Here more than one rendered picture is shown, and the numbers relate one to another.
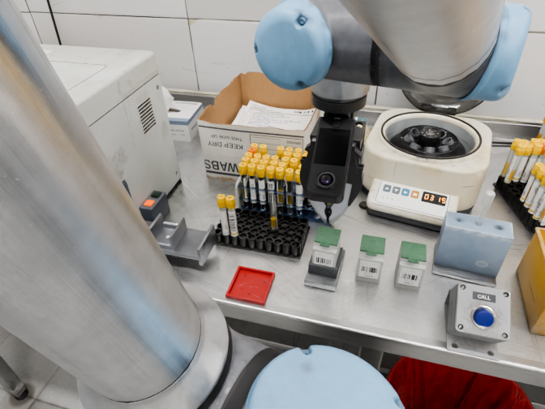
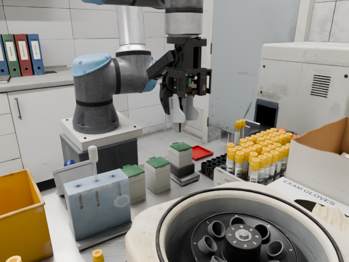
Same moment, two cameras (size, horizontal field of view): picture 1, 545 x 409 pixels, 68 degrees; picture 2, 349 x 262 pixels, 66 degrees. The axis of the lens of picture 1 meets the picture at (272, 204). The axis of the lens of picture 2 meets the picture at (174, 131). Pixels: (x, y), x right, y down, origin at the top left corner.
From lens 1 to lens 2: 1.03 m
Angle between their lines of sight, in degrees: 102
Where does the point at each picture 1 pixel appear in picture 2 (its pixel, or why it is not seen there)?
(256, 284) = (195, 154)
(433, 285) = not seen: hidden behind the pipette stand
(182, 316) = (120, 33)
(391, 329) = not seen: hidden behind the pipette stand
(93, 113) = (279, 55)
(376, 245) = (155, 161)
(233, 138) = (325, 137)
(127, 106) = (305, 68)
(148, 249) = (120, 10)
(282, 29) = not seen: outside the picture
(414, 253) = (129, 169)
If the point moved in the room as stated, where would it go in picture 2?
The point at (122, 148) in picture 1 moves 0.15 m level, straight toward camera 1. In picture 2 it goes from (286, 86) to (235, 84)
